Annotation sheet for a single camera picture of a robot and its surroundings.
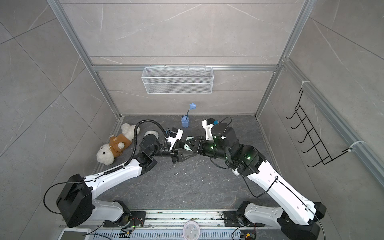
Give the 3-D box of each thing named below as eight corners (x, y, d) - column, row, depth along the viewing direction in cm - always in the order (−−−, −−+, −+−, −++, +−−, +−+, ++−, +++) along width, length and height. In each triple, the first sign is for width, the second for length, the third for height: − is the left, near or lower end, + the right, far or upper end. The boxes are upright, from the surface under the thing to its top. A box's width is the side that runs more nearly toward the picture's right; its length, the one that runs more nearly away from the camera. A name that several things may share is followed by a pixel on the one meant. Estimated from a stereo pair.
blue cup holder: (181, 127, 114) (181, 119, 107) (182, 122, 118) (181, 114, 110) (189, 127, 114) (188, 119, 107) (189, 122, 118) (188, 114, 110)
